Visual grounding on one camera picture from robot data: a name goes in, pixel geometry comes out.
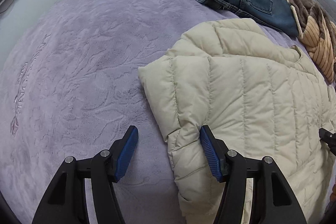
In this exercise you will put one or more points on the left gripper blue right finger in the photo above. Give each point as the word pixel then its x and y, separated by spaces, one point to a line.
pixel 215 151

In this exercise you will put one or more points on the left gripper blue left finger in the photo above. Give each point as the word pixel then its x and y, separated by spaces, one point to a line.
pixel 123 150

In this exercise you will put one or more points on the cream quilted puffer jacket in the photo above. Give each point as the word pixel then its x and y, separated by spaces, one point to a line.
pixel 261 99

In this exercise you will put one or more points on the person's right hand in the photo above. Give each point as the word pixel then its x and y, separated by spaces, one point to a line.
pixel 333 194

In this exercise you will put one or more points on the purple embossed bed blanket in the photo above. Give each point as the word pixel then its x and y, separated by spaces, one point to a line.
pixel 70 87

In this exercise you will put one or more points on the striped cream brown fleece robe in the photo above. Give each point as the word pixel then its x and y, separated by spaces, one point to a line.
pixel 317 34

